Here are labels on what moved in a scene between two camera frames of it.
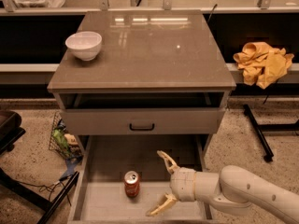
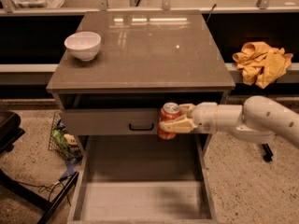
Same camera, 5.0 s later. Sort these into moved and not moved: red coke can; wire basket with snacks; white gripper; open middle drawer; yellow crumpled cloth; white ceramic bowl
Moved: red coke can; white gripper
Not moved: open middle drawer; wire basket with snacks; white ceramic bowl; yellow crumpled cloth
